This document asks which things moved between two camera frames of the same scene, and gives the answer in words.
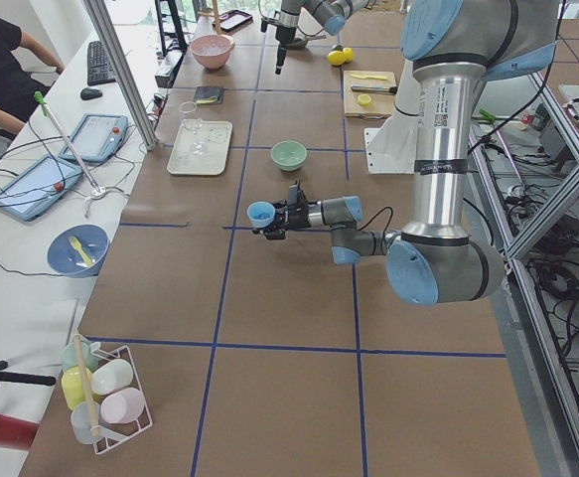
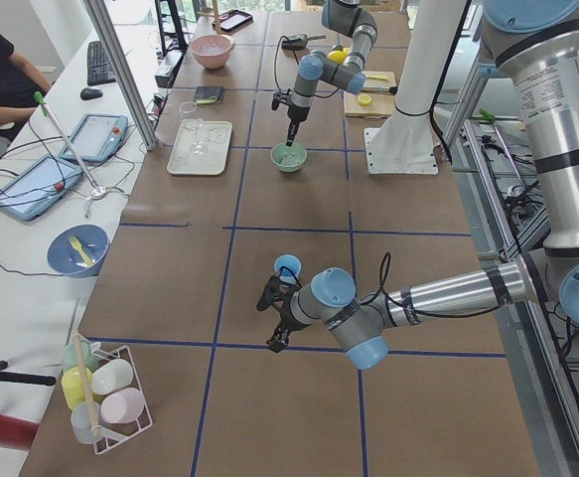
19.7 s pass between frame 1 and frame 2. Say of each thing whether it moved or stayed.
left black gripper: moved
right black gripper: moved
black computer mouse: stayed
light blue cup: moved
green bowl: stayed
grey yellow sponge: stayed
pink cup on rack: stayed
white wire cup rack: stayed
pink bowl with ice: stayed
